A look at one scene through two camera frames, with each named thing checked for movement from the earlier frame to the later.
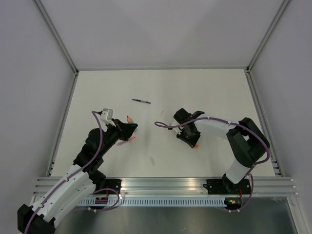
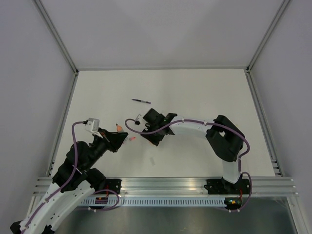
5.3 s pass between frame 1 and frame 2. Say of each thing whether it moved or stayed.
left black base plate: stayed
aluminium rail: stayed
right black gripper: moved
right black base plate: stayed
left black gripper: moved
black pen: stayed
